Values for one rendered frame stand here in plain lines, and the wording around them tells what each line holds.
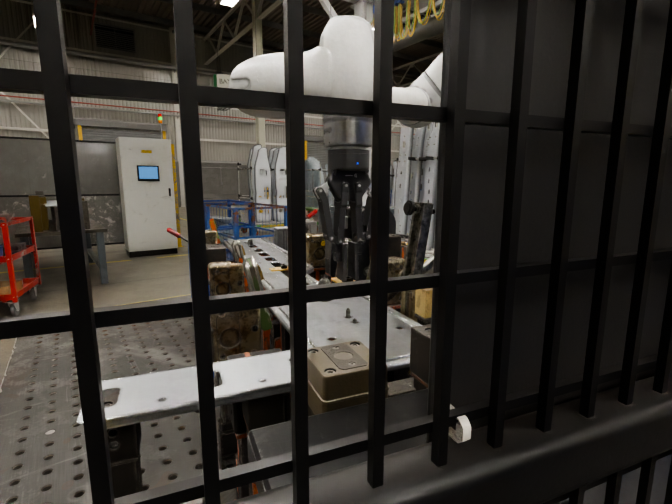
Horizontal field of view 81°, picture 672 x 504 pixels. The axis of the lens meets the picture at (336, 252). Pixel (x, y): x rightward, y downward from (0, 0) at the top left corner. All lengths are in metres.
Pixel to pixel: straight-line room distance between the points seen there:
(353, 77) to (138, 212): 6.98
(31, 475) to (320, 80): 0.91
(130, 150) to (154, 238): 1.51
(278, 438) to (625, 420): 0.27
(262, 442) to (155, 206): 7.27
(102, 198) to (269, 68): 7.64
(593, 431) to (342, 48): 0.62
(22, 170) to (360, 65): 7.82
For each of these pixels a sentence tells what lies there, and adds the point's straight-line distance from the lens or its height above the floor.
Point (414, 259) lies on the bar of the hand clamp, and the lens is 0.79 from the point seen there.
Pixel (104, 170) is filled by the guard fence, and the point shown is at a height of 1.48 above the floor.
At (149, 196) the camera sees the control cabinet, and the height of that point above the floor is 1.03.
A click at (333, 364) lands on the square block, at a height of 1.06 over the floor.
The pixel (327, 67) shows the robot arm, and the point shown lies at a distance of 0.71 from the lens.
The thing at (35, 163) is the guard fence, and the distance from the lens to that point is 8.32.
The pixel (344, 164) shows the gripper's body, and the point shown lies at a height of 1.28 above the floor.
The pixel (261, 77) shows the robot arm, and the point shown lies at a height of 1.43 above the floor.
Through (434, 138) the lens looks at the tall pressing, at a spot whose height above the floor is 1.87.
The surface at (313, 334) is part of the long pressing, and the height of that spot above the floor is 1.00.
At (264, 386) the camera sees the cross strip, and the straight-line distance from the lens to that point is 0.54.
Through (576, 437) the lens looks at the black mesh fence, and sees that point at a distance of 0.20.
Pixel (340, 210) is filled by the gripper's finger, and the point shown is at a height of 1.21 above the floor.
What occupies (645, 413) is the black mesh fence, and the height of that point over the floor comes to 1.15.
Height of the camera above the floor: 1.25
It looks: 10 degrees down
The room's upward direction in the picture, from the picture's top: straight up
